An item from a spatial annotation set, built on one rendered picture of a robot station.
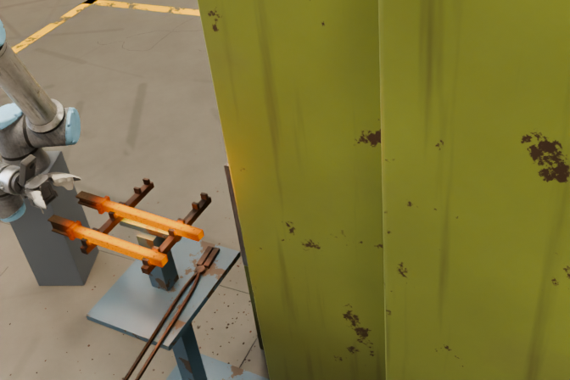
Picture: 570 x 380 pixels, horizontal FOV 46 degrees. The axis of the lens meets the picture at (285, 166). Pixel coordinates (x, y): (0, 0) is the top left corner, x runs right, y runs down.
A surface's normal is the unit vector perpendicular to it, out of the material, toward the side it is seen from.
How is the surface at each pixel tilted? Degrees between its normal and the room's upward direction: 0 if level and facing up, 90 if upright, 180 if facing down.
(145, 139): 0
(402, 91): 90
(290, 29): 90
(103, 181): 0
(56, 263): 90
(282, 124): 90
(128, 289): 0
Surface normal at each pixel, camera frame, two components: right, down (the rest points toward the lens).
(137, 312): -0.11, -0.80
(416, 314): -0.41, 0.58
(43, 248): -0.09, 0.60
